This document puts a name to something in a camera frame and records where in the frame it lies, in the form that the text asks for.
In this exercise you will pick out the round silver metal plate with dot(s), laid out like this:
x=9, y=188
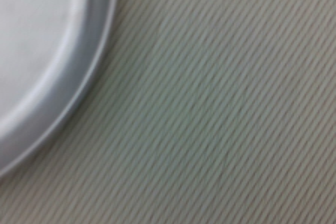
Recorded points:
x=53, y=38

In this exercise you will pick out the beige woven placemat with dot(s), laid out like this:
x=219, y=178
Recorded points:
x=204, y=135

